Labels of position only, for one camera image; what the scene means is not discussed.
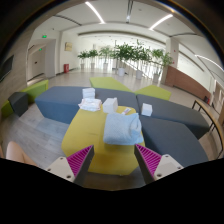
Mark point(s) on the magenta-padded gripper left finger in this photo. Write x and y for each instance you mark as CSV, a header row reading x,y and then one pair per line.
x,y
80,160

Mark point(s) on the blue upholstered ottoman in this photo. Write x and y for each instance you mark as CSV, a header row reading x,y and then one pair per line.
x,y
58,100

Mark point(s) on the long dark grey ottoman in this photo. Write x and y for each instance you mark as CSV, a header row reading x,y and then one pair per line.
x,y
176,111

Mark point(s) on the small white cube box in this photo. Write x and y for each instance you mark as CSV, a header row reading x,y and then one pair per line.
x,y
146,109

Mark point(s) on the ceiling strip lights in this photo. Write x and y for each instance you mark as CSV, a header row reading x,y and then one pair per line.
x,y
95,11

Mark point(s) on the brown wood-panelled counter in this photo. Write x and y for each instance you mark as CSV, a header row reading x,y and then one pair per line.
x,y
188,81

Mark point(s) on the small green ottoman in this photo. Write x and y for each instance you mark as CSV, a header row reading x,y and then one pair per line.
x,y
155,92

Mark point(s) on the person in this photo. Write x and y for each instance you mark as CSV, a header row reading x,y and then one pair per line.
x,y
15,153

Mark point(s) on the light blue towel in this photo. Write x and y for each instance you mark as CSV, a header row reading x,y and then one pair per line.
x,y
121,130

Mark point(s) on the wooden table with black frame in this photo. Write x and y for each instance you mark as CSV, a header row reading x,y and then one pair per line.
x,y
211,115

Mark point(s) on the stacked white tissue packs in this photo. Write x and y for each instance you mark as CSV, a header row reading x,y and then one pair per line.
x,y
88,93

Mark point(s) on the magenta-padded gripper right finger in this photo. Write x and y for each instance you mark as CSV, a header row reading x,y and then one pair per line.
x,y
150,160

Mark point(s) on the row of potted plants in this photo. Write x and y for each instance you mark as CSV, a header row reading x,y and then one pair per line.
x,y
125,53

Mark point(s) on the soft plastic wipes pack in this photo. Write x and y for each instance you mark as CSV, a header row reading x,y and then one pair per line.
x,y
90,104

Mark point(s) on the dark grey cube seat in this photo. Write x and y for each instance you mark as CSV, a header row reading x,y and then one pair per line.
x,y
18,103

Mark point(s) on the small white tube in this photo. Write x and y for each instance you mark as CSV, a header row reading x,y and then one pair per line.
x,y
126,111

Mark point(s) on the red bin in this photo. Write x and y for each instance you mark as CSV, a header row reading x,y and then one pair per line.
x,y
66,68

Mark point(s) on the long green bench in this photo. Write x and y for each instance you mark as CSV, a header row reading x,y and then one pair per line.
x,y
35,90

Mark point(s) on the large green ottoman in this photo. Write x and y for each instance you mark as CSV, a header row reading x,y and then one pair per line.
x,y
108,84

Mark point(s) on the wide dark grey ottoman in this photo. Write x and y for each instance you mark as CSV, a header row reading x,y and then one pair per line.
x,y
173,140

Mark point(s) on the framed wall picture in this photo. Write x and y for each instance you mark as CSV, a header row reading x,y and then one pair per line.
x,y
68,46

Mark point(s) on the yellow ottoman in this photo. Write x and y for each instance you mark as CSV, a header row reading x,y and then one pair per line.
x,y
85,133

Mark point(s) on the black wall screen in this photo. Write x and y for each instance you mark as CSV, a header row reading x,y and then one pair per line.
x,y
6,68

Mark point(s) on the green exit sign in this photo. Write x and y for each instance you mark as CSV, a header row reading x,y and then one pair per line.
x,y
44,36

